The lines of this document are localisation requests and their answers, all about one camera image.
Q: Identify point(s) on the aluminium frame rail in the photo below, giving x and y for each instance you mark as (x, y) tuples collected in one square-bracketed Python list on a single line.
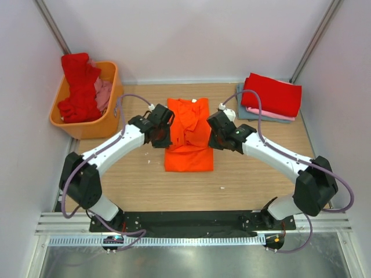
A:
[(80, 223)]

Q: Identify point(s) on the left corner aluminium post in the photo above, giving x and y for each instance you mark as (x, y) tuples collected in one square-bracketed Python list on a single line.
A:
[(50, 22)]

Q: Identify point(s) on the white slotted cable duct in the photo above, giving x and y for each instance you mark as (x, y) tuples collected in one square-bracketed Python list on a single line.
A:
[(116, 241)]

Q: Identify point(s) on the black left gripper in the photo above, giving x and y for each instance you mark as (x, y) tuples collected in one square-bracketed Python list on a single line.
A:
[(162, 136)]

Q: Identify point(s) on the folded grey t shirt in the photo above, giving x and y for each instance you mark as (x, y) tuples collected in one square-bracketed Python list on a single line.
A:
[(243, 113)]

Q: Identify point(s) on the corner aluminium post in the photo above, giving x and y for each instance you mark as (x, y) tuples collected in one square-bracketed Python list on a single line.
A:
[(323, 25), (50, 22)]

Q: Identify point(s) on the orange t shirt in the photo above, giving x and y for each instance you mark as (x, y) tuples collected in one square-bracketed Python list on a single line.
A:
[(189, 134)]

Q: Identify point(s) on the orange plastic basket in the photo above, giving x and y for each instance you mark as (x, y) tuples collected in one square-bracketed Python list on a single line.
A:
[(106, 125)]

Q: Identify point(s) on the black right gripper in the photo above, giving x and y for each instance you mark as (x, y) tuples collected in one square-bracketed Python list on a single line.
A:
[(218, 139)]

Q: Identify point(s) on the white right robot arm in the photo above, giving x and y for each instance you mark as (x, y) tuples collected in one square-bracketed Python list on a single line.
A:
[(314, 186)]

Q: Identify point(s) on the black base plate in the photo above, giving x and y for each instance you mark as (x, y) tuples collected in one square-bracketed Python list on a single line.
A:
[(199, 224)]

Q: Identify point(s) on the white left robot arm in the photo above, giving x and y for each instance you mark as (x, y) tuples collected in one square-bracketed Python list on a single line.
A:
[(81, 174)]

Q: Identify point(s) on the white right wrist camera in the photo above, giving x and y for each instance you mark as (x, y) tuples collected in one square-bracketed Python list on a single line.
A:
[(230, 113)]

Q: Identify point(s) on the folded pink t shirt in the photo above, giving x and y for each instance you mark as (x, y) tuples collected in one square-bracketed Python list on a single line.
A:
[(270, 114)]

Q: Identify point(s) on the crumpled red t shirt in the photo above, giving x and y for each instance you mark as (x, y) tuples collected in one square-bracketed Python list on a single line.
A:
[(81, 75)]

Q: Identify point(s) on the folded red t shirt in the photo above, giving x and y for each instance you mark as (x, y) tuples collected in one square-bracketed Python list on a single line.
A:
[(276, 96)]

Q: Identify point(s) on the crumpled pink t shirt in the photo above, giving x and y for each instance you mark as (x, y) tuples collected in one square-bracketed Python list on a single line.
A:
[(99, 89)]

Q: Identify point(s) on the right corner aluminium post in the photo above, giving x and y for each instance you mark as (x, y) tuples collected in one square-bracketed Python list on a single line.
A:
[(323, 25)]

